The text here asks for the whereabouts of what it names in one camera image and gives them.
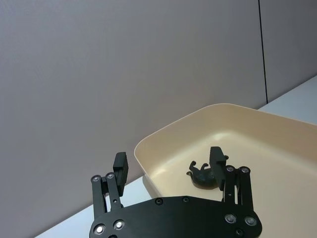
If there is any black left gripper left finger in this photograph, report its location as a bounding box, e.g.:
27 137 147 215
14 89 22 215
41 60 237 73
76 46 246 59
90 151 130 219

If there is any dark toy animal figure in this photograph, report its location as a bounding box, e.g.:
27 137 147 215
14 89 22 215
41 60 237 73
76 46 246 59
186 155 230 190

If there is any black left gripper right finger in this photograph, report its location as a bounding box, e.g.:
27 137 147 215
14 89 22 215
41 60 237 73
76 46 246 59
209 146 256 212

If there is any cream plastic tray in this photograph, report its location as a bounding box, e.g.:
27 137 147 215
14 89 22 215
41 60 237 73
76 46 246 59
134 103 317 238

